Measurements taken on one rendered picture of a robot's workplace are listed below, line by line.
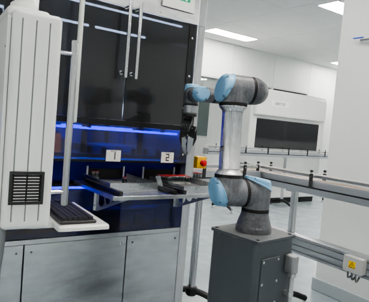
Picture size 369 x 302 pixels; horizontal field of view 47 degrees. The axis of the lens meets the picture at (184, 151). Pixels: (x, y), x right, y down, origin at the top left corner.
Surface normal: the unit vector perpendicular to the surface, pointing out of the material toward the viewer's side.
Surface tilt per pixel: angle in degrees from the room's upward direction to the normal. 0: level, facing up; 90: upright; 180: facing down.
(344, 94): 90
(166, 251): 90
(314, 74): 90
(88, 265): 90
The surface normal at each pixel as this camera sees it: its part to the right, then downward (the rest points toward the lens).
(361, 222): -0.82, -0.04
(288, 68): 0.57, 0.10
